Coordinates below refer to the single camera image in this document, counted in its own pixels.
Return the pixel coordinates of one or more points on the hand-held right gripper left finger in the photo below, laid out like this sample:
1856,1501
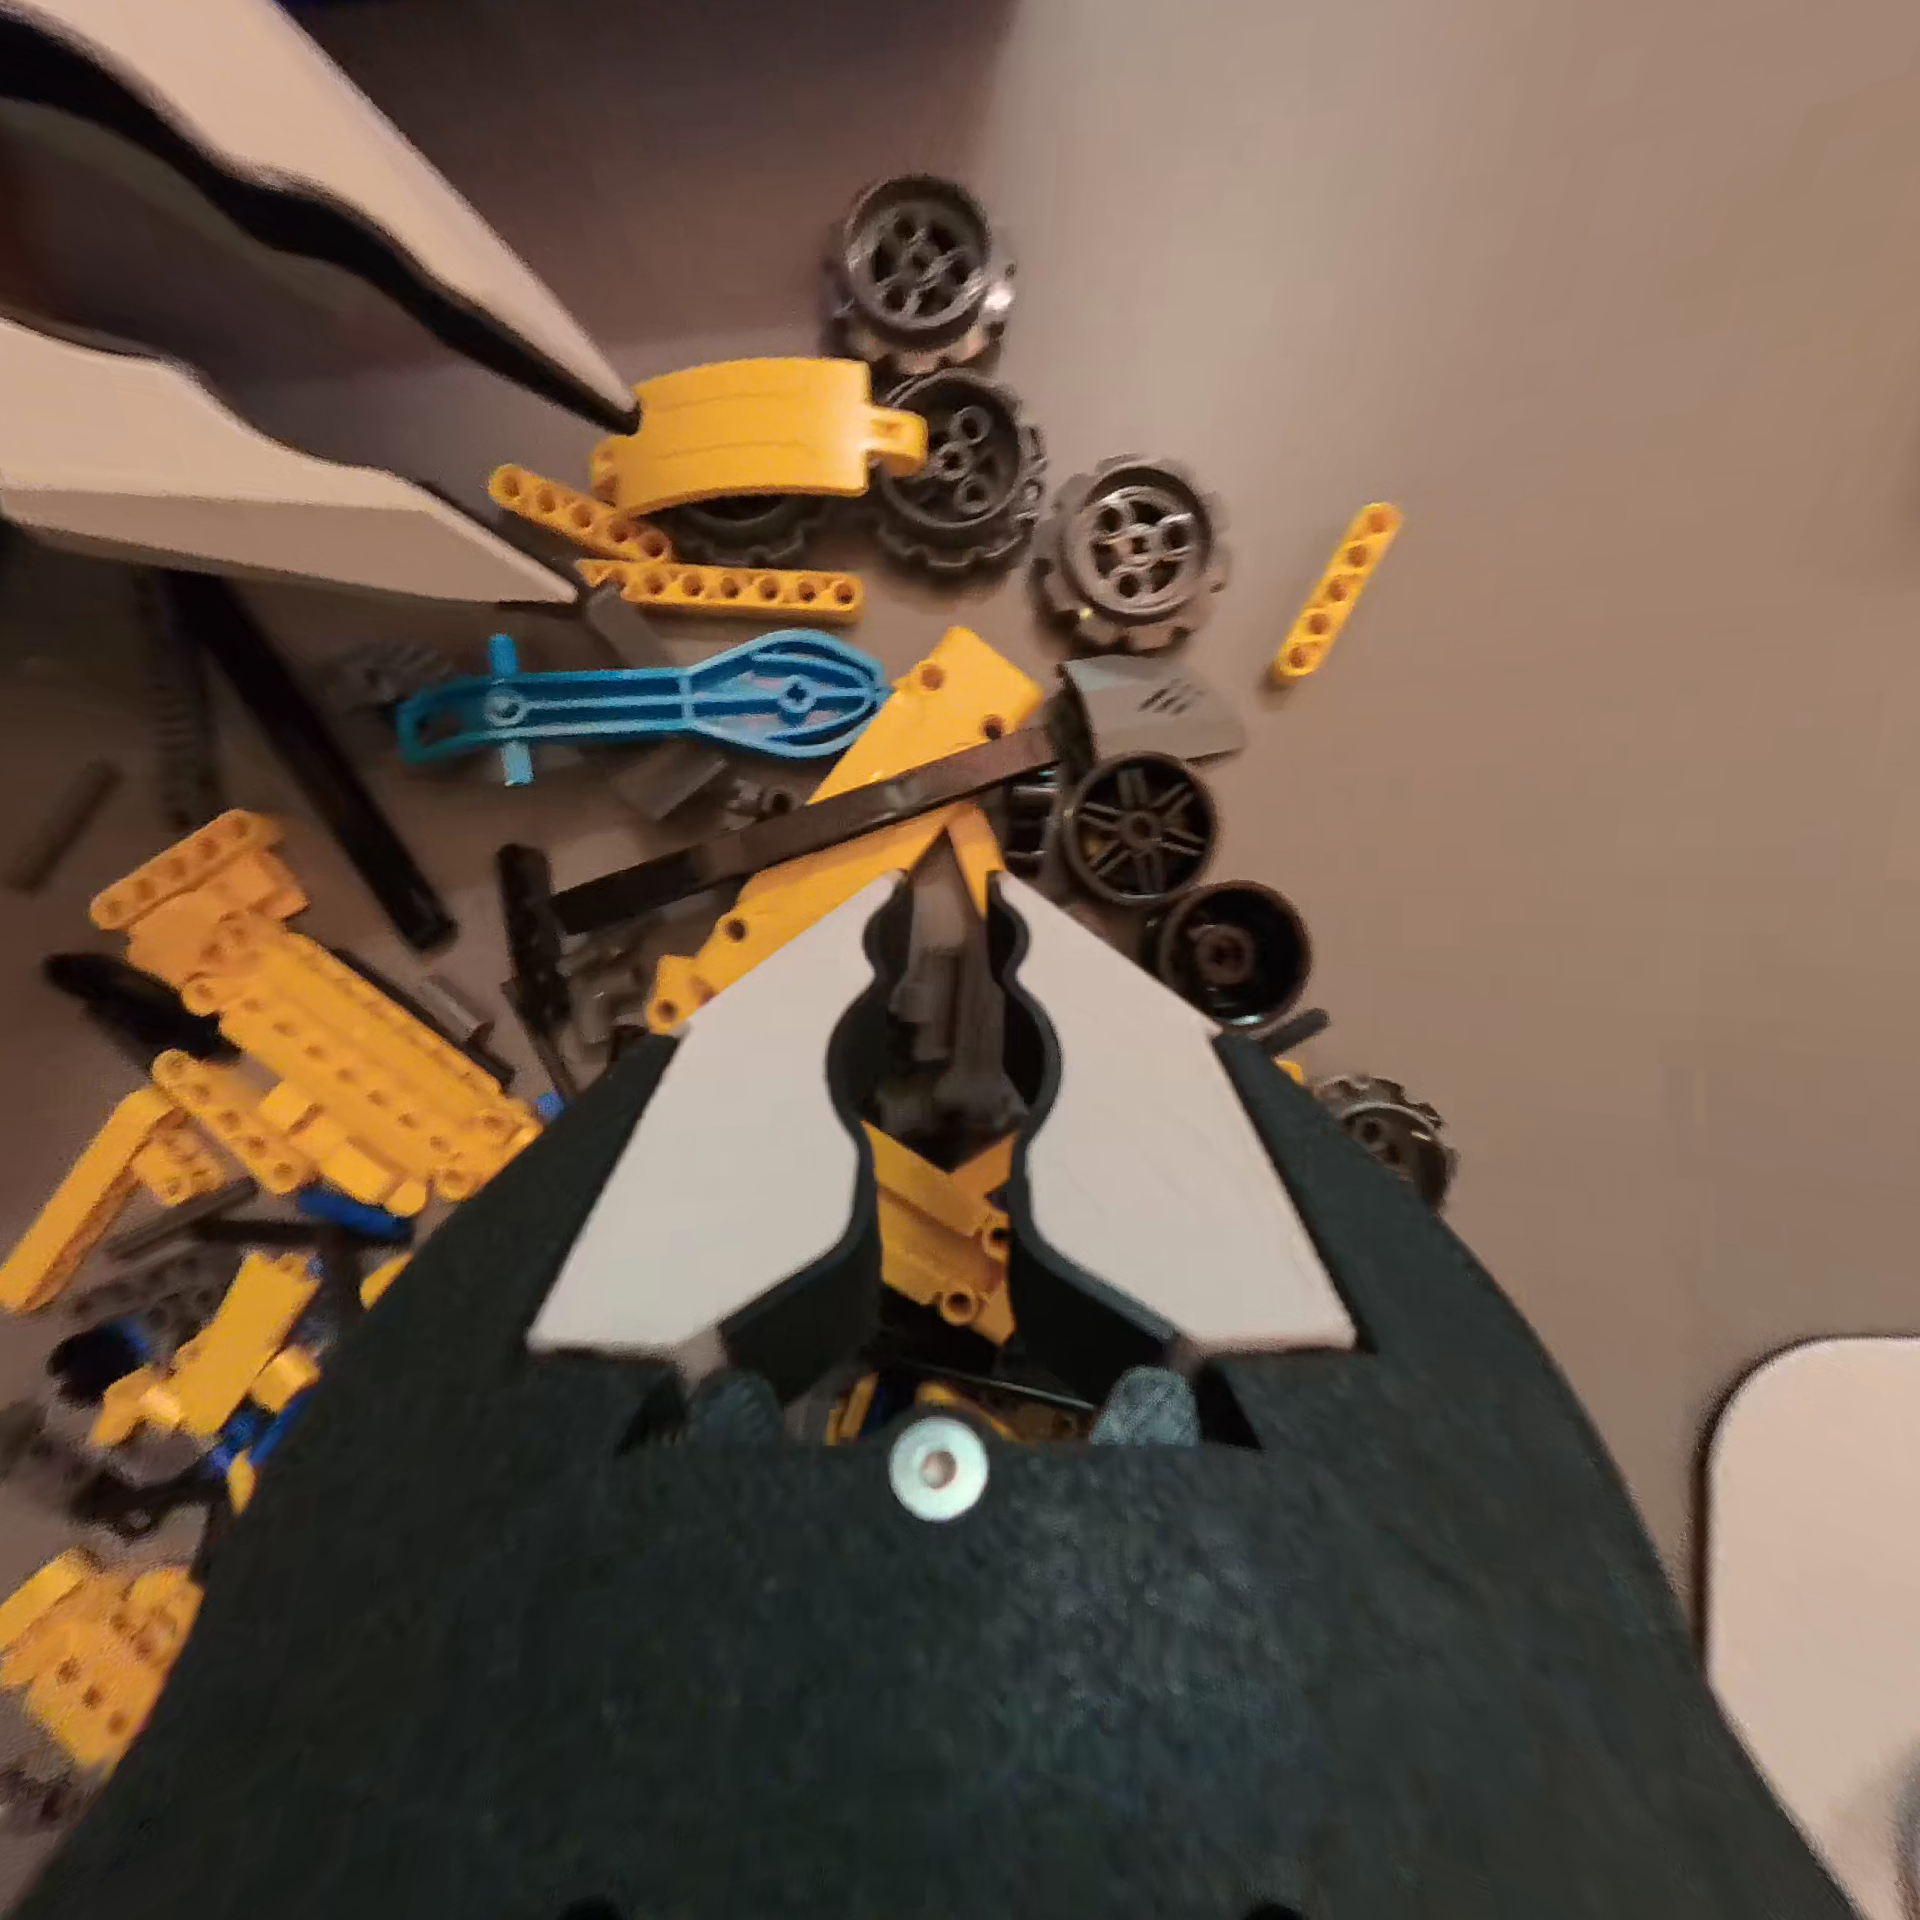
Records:
720,1171

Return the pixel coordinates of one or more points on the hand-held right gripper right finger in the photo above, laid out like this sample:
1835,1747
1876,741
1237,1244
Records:
1170,1184

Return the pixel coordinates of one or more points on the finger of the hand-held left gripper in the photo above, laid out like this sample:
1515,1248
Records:
225,480
300,136

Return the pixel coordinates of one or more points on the yellow curved panel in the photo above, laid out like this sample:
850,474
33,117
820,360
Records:
749,429

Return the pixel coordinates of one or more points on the short yellow holed beam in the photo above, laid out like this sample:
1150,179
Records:
1334,595

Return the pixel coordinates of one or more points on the grey sprocket wheel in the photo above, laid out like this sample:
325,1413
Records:
1387,1138
744,528
1132,551
960,470
915,272

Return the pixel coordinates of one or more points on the black wheel rim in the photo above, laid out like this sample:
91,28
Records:
1233,954
1137,828

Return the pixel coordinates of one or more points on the long black beam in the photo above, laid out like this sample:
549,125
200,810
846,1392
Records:
780,848

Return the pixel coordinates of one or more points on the medium yellow holed beam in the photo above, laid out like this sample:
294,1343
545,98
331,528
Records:
578,516

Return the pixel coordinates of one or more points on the pile of mixed building pieces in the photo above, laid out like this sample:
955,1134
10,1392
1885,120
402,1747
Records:
322,1037

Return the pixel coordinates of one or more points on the teal openwork blade piece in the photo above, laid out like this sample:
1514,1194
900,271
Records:
681,700

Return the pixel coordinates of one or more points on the dark grey slanted panel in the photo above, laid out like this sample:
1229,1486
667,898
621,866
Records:
1154,714

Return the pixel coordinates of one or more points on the long yellow holed beam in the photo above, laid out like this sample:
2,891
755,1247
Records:
720,591

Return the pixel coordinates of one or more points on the book stand with white base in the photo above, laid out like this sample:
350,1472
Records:
1828,1576

